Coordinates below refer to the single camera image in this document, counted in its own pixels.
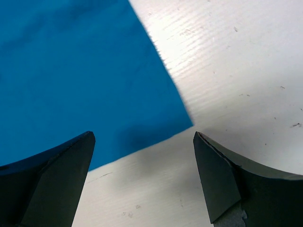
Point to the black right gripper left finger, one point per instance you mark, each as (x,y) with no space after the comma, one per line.
(44,190)

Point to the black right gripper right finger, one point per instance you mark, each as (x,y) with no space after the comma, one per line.
(240,192)

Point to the blue t-shirt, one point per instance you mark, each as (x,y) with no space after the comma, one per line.
(71,66)

